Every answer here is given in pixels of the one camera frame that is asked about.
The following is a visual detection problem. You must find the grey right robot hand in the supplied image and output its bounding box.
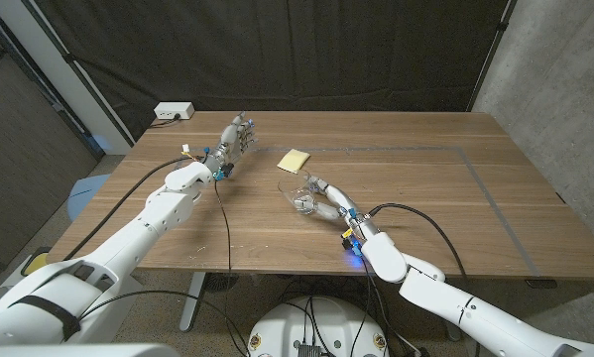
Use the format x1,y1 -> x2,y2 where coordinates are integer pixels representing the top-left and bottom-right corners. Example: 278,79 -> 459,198
296,174 -> 378,240

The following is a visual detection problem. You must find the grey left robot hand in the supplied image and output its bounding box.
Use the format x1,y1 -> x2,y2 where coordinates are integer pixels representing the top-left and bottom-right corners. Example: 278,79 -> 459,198
207,111 -> 258,181

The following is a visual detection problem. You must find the clear drinking glass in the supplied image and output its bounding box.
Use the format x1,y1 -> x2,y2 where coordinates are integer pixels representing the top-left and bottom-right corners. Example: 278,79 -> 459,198
277,168 -> 323,216

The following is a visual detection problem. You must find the yellow cloth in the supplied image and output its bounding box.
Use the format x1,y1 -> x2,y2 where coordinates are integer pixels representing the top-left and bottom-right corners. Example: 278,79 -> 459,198
276,148 -> 311,176

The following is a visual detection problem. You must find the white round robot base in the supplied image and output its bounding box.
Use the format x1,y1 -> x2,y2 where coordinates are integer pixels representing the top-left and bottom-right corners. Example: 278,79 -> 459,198
246,295 -> 390,357

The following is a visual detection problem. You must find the white power strip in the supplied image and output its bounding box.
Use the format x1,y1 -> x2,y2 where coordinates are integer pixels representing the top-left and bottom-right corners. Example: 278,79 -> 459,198
153,101 -> 196,121

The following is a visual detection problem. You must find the black backdrop curtain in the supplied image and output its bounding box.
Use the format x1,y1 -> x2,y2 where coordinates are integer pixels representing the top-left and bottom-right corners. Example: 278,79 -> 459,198
31,0 -> 512,144

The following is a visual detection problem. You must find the grey tape line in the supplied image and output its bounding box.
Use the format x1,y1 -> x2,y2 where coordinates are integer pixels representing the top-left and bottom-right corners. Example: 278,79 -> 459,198
246,144 -> 541,278

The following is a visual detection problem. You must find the blue stool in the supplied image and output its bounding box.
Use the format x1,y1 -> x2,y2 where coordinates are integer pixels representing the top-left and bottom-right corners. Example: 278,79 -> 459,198
66,173 -> 112,222

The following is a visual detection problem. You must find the white table leg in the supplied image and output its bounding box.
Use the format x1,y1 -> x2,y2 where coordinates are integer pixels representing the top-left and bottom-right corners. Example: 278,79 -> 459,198
178,271 -> 208,333

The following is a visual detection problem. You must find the black backdrop stand pole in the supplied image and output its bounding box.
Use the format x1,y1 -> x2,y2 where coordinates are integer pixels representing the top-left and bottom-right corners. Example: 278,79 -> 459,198
21,0 -> 135,148
464,0 -> 519,113

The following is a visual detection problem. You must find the yellow and black floor object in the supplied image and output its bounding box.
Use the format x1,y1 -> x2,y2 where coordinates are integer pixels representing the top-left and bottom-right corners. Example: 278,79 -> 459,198
20,249 -> 53,278

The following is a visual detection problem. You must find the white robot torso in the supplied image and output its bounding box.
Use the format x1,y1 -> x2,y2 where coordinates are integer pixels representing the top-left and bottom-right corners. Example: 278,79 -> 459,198
0,342 -> 179,357

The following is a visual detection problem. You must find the thin black left wrist cable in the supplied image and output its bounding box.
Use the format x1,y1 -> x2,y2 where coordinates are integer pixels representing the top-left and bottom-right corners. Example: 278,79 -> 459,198
211,178 -> 252,357

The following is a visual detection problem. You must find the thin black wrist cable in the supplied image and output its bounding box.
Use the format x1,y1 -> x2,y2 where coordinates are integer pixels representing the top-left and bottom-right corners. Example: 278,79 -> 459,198
211,178 -> 252,357
348,257 -> 377,357

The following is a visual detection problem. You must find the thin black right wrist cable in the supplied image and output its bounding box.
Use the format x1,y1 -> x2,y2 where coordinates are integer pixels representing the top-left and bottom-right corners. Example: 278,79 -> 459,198
348,257 -> 377,357

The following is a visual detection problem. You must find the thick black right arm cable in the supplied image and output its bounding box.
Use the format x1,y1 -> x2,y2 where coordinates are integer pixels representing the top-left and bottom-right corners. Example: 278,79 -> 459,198
368,202 -> 469,279

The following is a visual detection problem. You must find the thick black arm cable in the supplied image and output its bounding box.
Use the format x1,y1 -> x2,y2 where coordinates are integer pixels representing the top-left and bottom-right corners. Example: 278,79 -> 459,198
61,155 -> 194,263
368,202 -> 469,279

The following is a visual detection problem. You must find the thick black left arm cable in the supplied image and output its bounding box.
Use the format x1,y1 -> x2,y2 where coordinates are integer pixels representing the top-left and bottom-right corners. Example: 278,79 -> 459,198
61,155 -> 194,263

